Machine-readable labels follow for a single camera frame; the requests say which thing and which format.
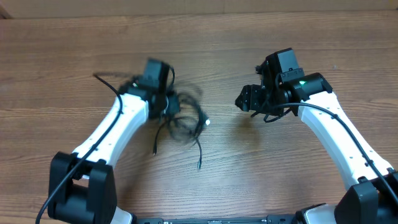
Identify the thin black USB-C cable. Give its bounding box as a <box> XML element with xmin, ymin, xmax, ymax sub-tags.
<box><xmin>151</xmin><ymin>118</ymin><xmax>204</xmax><ymax>172</ymax></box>

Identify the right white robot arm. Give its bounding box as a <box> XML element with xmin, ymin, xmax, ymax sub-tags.
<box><xmin>235</xmin><ymin>48</ymin><xmax>397</xmax><ymax>223</ymax></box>

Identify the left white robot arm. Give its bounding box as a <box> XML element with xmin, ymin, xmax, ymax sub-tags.
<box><xmin>36</xmin><ymin>58</ymin><xmax>176</xmax><ymax>224</ymax></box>

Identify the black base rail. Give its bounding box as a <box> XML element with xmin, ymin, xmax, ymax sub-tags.
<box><xmin>133</xmin><ymin>214</ymin><xmax>301</xmax><ymax>224</ymax></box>

